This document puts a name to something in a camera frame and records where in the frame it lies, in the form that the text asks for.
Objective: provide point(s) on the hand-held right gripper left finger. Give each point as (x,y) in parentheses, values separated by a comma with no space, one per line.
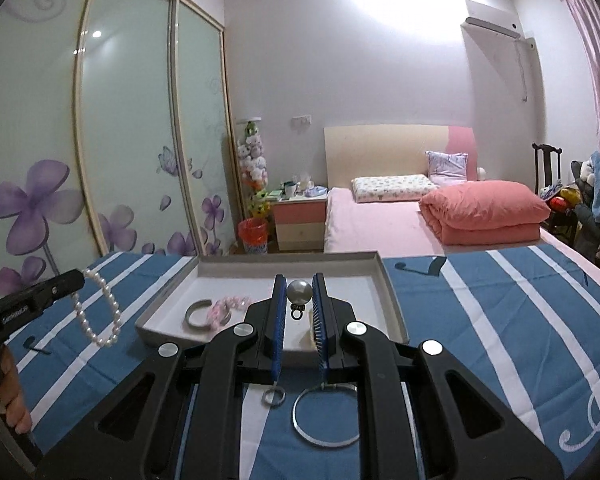
(279,310)

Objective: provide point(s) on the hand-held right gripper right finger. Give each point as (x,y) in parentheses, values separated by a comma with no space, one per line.
(319,310)

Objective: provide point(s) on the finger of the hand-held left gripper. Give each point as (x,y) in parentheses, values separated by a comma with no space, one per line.
(57,287)

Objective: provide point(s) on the grey pearl pendant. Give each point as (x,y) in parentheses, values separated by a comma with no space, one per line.
(298,292)

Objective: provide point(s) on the grey cardboard tray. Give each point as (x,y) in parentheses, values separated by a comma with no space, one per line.
(230,275)

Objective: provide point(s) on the thin silver bangle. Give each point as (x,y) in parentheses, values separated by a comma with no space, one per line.
(325,444)

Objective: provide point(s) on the person's left hand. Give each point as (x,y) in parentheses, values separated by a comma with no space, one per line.
(12,395)

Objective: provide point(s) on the orange trash bin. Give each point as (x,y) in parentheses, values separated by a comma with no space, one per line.
(253,237)

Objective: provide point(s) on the pink white nightstand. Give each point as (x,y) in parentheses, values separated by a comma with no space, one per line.
(300,220)

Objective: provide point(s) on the bed with pink sheet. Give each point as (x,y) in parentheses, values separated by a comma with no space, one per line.
(369,225)

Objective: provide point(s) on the light blue cloth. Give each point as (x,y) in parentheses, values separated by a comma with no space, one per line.
(316,192)

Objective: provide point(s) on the white mug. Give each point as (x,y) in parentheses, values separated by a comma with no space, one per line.
(290,190)

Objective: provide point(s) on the white printed pillow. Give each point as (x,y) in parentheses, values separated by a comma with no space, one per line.
(394,189)

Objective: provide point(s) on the clear tube of plush toys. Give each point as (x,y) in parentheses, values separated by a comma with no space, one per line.
(252,155)

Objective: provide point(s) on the blue white striped tablecloth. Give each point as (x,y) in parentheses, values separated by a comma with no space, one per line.
(479,320)

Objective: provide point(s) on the beige pink bed headboard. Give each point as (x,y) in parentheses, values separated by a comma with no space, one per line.
(379,155)

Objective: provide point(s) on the floral glass sliding wardrobe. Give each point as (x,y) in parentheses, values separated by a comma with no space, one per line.
(130,110)

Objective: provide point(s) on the lavender pillow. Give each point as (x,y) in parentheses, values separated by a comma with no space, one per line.
(447,166)

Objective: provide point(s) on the coral folded quilt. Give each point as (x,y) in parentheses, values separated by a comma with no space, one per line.
(484,210)

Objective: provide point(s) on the red and yellow toys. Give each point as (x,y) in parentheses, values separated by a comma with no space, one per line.
(559,202)

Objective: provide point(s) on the dark wooden chair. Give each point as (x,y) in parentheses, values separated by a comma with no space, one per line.
(542,165)

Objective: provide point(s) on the dark grey seat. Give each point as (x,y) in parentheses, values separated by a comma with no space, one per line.
(594,240)

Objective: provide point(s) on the grey white plush toy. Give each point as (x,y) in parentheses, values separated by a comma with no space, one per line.
(587,172)

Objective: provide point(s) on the white pipe cover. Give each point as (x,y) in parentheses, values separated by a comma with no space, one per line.
(524,70)

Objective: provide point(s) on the white air conditioner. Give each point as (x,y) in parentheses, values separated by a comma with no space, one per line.
(489,20)

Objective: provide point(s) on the pink curtain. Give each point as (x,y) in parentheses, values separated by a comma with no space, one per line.
(599,70)

